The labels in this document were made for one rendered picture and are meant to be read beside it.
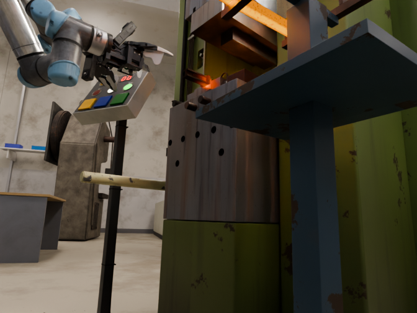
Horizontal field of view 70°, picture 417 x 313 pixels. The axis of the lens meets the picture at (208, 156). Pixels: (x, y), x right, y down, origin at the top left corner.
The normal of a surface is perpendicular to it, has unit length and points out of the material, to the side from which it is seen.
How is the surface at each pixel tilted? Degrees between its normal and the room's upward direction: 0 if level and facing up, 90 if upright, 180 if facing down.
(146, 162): 90
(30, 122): 90
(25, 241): 90
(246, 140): 90
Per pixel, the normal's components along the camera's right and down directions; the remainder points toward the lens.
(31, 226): 0.32, -0.18
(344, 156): -0.75, -0.16
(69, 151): 0.11, -0.16
